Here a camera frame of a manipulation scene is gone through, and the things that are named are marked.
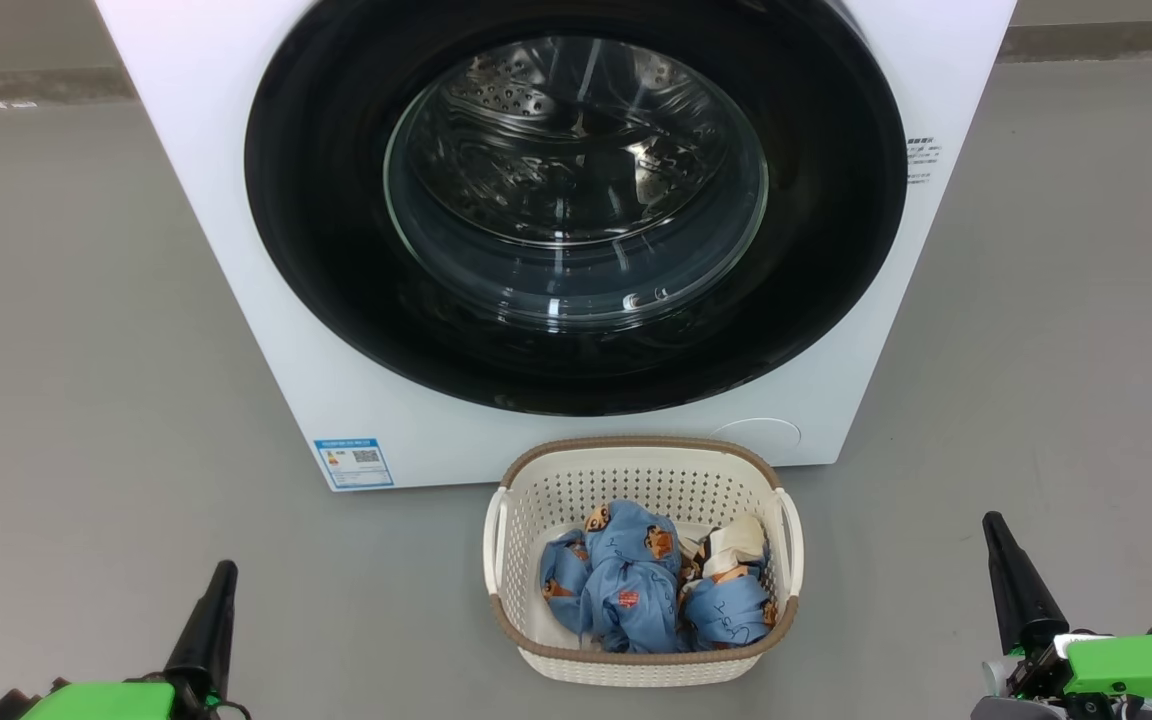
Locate white front-load washing machine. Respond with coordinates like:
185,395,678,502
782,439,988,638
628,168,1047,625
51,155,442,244
96,0,1017,493

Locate round white filter cover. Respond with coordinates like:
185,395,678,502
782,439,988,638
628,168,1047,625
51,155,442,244
711,417,802,453

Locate black round glass washer door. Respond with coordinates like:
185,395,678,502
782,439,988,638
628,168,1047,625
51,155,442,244
244,0,908,418

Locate cream perforated laundry basket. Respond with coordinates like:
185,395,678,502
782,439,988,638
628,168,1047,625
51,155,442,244
482,436,805,689

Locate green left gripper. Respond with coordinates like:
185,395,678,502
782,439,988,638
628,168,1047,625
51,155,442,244
21,560,239,720

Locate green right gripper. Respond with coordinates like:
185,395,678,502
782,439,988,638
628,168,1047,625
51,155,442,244
971,512,1152,720

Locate stainless steel washing machine drum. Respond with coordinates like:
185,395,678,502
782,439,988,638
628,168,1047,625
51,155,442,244
386,35,769,331

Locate blue energy label sticker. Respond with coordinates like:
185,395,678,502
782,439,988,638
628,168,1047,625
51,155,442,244
314,437,395,491

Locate blue cartoon print garment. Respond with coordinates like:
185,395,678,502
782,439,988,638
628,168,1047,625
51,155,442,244
539,500,685,656

